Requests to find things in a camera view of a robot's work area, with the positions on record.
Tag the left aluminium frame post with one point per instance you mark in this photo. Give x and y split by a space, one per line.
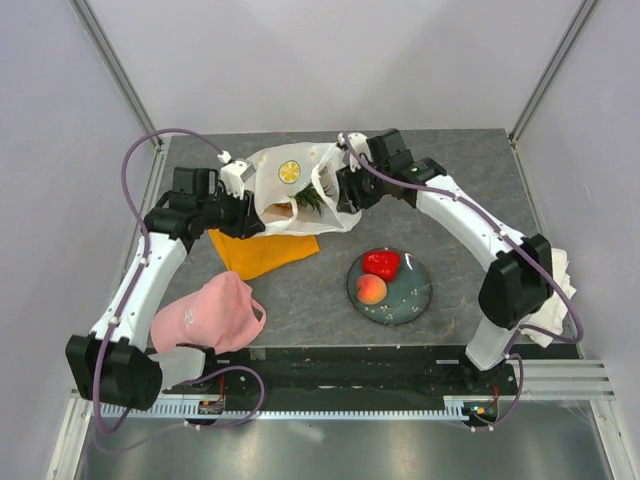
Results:
100 39

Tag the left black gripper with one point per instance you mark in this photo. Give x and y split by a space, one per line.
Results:
247 221

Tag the fake peach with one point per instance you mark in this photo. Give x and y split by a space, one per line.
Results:
371 289

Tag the fake red bell pepper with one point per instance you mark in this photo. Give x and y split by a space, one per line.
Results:
381 263

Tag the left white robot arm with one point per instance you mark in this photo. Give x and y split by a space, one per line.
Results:
137 349

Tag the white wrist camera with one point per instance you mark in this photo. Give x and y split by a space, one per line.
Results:
355 145
234 173

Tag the aluminium frame post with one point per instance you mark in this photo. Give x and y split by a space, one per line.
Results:
100 39
563 49

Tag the slotted cable duct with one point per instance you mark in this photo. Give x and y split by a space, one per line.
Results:
191 409

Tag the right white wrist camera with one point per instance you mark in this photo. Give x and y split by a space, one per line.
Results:
355 145

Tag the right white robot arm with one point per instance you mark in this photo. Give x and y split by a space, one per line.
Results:
518 268

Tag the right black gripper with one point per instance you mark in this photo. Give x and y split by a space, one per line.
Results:
351 198

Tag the white plastic bag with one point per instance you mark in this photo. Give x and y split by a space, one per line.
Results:
296 190

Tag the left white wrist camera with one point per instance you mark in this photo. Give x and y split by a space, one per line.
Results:
234 173

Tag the right aluminium frame post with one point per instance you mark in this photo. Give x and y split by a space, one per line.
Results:
563 49

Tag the orange cloth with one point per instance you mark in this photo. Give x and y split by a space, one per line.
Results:
253 257

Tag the fake fruit green leaves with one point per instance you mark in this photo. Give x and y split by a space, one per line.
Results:
309 198

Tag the pink cap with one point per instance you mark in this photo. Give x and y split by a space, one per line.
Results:
222 315

